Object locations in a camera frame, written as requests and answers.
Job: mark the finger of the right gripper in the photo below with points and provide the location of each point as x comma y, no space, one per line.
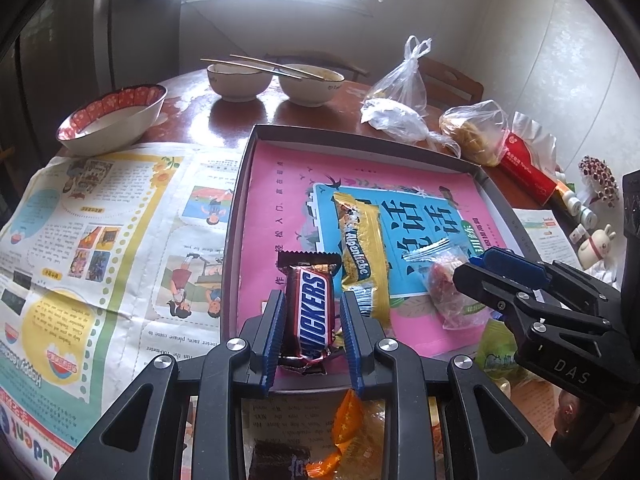
520,267
580,317

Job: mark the dark shallow cardboard box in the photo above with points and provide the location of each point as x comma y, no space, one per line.
349,145

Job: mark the white rabbit figurine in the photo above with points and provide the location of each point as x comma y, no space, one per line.
596,247

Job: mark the crumpled clear plastic bag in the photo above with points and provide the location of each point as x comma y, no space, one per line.
405,125

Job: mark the orange yellow snack packet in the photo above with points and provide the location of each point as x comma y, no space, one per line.
357,435

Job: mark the dark round wrapped cake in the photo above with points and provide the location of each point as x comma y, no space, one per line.
273,460

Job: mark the white bowl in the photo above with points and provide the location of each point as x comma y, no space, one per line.
309,85
237,83

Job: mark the right newspaper sheet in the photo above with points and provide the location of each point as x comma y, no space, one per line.
549,239

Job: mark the right white bowl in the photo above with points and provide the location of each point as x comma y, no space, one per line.
309,85

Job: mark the left white bowl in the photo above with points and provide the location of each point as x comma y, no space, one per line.
237,83

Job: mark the chopstick pair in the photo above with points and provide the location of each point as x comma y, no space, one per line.
265,66

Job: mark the small medicine bottles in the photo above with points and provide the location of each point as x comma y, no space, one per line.
577,219

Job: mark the person right hand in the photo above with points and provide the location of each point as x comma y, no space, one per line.
582,428

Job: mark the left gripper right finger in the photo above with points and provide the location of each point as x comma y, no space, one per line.
442,418

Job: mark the tall tied plastic bag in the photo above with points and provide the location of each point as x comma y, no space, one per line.
404,84

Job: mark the clear pink candy packet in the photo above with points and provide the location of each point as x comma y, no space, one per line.
436,264

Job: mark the light green snack packet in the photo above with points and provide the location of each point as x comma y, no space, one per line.
496,351

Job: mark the red bead tree ornament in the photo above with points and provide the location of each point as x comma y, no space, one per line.
600,185

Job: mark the red tissue pack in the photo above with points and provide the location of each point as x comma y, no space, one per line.
528,156

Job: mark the red rimmed bowl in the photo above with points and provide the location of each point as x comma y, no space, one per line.
112,122

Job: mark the newspaper sheet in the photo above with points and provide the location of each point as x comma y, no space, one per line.
107,262
549,239

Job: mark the Snickers bar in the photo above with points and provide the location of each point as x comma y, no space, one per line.
310,309

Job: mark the left newspaper sheet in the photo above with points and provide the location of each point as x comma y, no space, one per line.
107,262

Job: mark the plastic bag fried snacks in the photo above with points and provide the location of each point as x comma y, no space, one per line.
479,129

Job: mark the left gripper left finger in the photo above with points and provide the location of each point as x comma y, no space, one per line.
141,435

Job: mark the yellow Alpenliebe candy bar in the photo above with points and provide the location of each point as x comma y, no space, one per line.
365,268

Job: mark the pink and blue book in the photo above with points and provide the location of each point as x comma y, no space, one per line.
399,231

